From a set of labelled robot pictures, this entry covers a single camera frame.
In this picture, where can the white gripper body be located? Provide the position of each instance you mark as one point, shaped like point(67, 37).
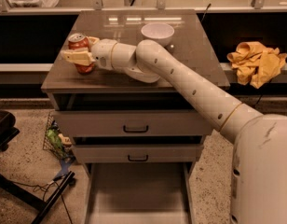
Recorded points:
point(102, 54)

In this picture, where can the red coke can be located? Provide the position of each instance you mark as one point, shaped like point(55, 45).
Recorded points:
point(79, 46)

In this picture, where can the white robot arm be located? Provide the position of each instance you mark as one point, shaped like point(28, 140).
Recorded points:
point(259, 169)

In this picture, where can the top grey drawer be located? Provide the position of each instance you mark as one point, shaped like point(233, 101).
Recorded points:
point(131, 123)

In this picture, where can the grey drawer cabinet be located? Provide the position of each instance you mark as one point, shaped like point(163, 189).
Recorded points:
point(104, 90)

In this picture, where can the middle grey drawer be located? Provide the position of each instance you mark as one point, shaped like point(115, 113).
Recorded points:
point(137, 153)

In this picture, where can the open bottom grey drawer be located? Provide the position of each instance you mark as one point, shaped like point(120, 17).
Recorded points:
point(139, 193)

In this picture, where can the white ceramic bowl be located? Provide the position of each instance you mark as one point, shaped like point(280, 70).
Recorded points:
point(159, 32)

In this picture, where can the black chair base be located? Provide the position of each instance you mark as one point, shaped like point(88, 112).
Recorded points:
point(27, 163)

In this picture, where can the yellow crumpled cloth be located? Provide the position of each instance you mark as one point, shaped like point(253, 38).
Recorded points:
point(256, 64)

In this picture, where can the wire basket with items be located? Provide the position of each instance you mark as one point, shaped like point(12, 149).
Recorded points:
point(54, 142)

